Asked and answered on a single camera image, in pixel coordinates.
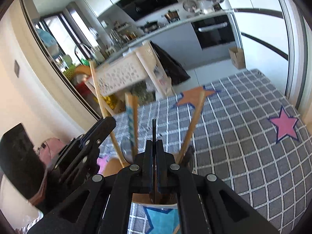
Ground long wooden chopstick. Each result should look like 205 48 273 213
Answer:
89 60 128 168

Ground dark metal spoon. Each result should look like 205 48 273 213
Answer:
180 145 195 172

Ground blue striped chopstick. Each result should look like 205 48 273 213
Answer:
125 92 133 146

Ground person's left hand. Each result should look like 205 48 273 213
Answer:
14 211 44 234

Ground white plastic utensil holder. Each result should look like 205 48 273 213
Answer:
98 152 198 209

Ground pink stacked plastic stools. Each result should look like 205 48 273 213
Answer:
38 137 65 166

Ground grey checked tablecloth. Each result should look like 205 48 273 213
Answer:
97 68 310 234

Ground white perforated storage cart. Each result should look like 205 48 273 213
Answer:
95 41 174 100

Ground black wok on stove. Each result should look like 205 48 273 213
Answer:
139 21 159 33

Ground black range hood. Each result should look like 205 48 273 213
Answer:
116 0 178 21

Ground cooking pot on stove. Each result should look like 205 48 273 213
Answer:
164 10 180 23

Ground cardboard box on floor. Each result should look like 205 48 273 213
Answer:
229 47 246 70

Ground black built-in oven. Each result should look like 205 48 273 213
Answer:
190 14 236 50

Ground white refrigerator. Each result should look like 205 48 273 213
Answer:
228 0 289 94

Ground grey wall switch plate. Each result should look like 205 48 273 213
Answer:
14 60 20 78

